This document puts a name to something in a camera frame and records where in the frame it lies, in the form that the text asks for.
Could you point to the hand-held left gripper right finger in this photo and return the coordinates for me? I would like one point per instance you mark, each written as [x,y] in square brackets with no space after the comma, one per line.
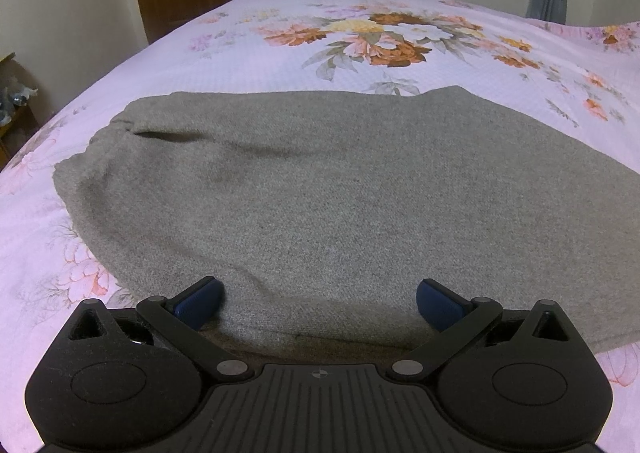
[440,304]

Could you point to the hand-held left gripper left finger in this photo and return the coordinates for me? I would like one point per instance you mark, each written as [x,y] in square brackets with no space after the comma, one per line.
[199,302]

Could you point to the grey knitted sweater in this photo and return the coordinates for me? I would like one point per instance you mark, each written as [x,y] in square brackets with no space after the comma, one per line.
[330,193]

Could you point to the wooden bedside stand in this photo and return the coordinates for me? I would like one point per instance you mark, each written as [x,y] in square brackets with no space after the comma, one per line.
[15,103]

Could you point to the pink floral bed sheet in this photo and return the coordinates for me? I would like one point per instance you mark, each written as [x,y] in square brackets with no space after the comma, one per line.
[310,43]

